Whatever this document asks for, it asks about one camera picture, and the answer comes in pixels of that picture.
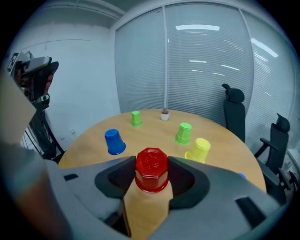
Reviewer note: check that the green paper cup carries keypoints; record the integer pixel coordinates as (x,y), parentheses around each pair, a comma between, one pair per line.
(136,119)
(183,134)

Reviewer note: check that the black office chair with headrest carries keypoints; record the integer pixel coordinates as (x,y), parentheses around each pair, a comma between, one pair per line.
(277,145)

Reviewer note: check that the person's left hand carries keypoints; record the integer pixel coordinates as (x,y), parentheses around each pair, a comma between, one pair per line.
(49,83)

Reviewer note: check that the red paper cup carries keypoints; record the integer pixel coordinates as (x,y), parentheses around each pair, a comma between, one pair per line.
(152,168)

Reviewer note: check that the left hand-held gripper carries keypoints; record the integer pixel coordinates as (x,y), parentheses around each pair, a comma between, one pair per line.
(35,65)

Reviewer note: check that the blue paper cup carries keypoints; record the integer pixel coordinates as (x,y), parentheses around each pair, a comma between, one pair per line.
(114,141)

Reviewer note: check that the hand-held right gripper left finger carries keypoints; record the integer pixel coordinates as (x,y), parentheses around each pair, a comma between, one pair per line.
(77,187)

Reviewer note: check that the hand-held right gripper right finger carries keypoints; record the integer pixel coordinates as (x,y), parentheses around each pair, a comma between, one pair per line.
(222,201)

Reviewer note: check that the yellow paper cup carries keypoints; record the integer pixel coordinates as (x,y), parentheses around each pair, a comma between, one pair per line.
(199,150)

